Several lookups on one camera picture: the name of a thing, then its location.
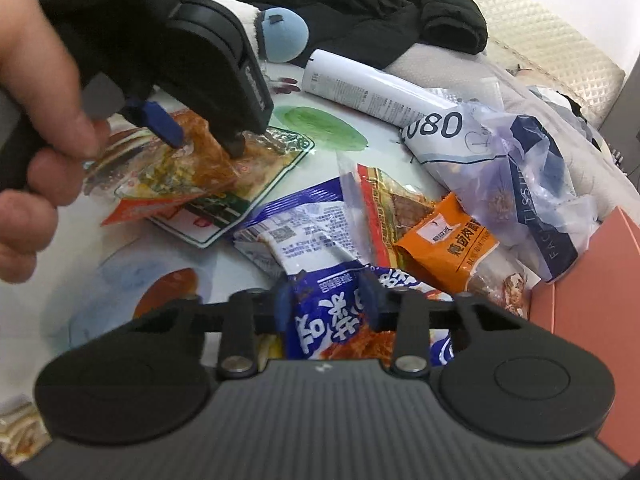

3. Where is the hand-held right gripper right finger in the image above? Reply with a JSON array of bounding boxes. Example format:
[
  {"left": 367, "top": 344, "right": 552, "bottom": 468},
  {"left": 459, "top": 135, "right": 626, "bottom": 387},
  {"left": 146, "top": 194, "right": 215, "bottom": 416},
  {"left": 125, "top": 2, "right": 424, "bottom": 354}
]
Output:
[{"left": 359, "top": 274, "right": 541, "bottom": 380}]

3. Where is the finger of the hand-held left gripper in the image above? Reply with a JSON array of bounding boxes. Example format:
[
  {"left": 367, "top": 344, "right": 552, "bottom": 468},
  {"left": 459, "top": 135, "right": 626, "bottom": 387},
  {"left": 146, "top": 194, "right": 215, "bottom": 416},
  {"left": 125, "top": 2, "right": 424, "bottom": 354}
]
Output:
[
  {"left": 212, "top": 127, "right": 251, "bottom": 157},
  {"left": 125, "top": 100, "right": 185, "bottom": 151}
]

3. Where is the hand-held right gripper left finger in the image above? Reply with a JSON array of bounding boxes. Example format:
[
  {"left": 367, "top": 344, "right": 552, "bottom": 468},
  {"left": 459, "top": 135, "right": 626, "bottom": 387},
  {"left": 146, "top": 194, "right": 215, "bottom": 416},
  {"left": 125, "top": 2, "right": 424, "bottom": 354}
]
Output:
[{"left": 117, "top": 280, "right": 297, "bottom": 380}]

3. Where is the clear orange snack packet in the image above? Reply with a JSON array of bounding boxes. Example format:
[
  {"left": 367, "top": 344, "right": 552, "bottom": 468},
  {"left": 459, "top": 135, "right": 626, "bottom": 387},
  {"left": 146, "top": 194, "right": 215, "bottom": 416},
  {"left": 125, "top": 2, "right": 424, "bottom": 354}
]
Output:
[{"left": 85, "top": 107, "right": 317, "bottom": 250}]

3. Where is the pink cardboard box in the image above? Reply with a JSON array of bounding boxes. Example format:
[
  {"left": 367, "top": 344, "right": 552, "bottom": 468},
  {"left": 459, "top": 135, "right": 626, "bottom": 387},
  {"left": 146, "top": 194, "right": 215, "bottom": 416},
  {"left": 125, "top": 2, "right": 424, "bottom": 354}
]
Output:
[{"left": 530, "top": 207, "right": 640, "bottom": 466}]

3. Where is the person's left hand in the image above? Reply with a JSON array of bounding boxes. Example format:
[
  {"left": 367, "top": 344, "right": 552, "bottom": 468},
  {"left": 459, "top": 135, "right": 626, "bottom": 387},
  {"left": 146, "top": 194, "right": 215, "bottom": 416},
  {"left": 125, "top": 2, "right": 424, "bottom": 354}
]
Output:
[{"left": 0, "top": 0, "right": 112, "bottom": 285}]

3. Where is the white blue snack packet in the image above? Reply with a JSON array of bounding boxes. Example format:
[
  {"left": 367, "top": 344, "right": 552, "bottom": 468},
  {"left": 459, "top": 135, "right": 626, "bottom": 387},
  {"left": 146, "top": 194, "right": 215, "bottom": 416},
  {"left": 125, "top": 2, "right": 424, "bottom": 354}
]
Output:
[{"left": 231, "top": 179, "right": 373, "bottom": 283}]

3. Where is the small red orange snack packet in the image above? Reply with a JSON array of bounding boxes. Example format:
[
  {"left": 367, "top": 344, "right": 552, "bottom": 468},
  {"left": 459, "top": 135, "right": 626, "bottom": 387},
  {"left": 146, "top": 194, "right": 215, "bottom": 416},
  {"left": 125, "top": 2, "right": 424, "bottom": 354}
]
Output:
[{"left": 100, "top": 195, "right": 198, "bottom": 227}]

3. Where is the red yellow snack packet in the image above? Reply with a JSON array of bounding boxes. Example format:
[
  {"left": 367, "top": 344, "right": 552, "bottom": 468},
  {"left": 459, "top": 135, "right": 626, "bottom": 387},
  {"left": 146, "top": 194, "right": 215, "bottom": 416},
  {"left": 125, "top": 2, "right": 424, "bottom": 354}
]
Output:
[{"left": 337, "top": 152, "right": 443, "bottom": 273}]

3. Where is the blue white penguin plush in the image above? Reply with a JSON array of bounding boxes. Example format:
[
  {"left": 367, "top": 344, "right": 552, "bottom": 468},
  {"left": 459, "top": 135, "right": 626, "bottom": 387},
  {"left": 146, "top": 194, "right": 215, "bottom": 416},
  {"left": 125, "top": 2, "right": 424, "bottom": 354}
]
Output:
[{"left": 200, "top": 0, "right": 310, "bottom": 63}]

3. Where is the clear brown snack packet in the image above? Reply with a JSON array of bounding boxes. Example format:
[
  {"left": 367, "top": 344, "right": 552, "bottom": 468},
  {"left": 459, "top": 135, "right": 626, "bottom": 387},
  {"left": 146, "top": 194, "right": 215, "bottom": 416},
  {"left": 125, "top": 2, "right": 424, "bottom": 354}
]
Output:
[{"left": 467, "top": 255, "right": 532, "bottom": 321}]

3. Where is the white tube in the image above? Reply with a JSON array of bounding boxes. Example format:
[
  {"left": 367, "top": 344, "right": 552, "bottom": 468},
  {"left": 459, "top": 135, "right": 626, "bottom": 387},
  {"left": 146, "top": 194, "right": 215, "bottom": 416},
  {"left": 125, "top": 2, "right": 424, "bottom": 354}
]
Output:
[{"left": 301, "top": 49, "right": 458, "bottom": 128}]

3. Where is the food print tablecloth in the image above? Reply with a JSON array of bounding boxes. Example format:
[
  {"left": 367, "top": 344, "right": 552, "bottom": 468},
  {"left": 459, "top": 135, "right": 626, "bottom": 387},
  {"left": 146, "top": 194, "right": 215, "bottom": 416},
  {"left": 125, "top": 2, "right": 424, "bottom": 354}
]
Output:
[{"left": 0, "top": 60, "right": 541, "bottom": 466}]

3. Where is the clear blue plastic bag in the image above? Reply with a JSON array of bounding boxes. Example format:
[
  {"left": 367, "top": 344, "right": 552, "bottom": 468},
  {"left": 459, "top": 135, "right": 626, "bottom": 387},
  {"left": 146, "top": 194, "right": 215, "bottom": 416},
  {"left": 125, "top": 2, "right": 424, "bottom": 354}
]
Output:
[{"left": 400, "top": 87, "right": 601, "bottom": 285}]

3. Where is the grey quilt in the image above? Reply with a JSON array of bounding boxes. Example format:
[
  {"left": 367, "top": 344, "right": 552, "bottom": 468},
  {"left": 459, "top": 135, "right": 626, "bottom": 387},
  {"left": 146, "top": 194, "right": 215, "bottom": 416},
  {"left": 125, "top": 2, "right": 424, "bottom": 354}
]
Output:
[{"left": 382, "top": 42, "right": 616, "bottom": 211}]

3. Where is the black puffer jacket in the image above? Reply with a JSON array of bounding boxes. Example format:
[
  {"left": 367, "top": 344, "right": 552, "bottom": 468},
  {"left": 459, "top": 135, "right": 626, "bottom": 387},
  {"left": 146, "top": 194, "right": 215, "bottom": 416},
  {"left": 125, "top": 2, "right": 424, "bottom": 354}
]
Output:
[{"left": 207, "top": 0, "right": 488, "bottom": 68}]

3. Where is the cream quilted headboard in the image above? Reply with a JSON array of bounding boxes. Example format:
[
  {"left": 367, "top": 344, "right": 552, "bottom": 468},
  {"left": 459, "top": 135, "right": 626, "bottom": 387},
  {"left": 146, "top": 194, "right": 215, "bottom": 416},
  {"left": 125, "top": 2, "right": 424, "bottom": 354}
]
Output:
[{"left": 440, "top": 0, "right": 627, "bottom": 126}]

